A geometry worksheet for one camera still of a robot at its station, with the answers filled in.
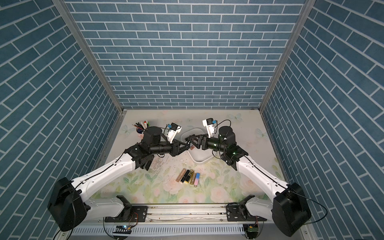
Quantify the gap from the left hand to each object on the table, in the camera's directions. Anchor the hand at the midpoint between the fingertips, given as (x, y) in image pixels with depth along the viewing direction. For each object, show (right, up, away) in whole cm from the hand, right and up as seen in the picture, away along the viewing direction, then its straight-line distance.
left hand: (191, 148), depth 72 cm
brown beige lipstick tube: (-7, -18, +14) cm, 24 cm away
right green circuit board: (+30, -41, +1) cm, 51 cm away
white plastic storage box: (+4, -8, +20) cm, 22 cm away
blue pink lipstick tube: (+3, -20, +12) cm, 24 cm away
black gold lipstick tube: (-4, -18, +13) cm, 23 cm away
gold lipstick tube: (0, -19, +13) cm, 22 cm away
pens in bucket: (-34, +10, +24) cm, 43 cm away
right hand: (+1, +4, 0) cm, 4 cm away
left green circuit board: (-34, -40, 0) cm, 52 cm away
